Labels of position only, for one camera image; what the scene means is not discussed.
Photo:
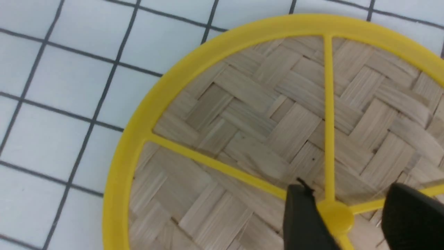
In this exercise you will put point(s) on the yellow woven bamboo steamer lid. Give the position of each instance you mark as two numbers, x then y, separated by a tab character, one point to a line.
348	106

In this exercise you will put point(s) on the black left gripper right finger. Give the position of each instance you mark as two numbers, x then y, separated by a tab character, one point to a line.
411	220

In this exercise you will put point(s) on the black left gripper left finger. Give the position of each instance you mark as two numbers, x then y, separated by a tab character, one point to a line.
303	226

